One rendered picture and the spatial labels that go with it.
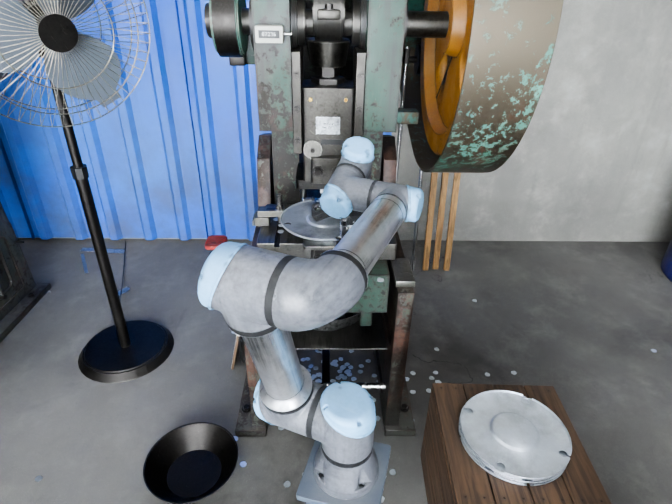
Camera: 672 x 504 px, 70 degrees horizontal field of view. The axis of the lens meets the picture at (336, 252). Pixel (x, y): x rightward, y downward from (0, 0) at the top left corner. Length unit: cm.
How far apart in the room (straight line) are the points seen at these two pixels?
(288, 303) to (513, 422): 94
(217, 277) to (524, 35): 79
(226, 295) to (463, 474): 86
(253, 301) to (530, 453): 94
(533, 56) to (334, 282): 69
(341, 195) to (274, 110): 44
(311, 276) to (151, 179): 233
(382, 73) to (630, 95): 200
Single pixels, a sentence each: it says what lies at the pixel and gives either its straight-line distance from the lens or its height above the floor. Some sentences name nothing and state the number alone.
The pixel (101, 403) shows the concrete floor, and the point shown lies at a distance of 214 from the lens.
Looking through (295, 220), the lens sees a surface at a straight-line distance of 150.
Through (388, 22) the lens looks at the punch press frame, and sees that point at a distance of 136.
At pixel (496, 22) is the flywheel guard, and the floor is 137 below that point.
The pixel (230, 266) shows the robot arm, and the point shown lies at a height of 106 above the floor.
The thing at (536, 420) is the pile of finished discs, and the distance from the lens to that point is 153.
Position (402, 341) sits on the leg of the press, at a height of 43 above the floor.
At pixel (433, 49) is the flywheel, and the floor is 123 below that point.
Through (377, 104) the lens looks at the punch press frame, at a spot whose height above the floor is 114.
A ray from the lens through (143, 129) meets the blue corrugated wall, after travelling 288.
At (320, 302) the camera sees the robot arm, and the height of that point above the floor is 104.
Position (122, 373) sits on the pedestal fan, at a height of 3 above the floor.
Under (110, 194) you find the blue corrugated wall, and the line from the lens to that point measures 309.
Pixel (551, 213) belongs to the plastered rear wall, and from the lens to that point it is 323.
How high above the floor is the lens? 146
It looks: 30 degrees down
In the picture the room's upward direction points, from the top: 1 degrees clockwise
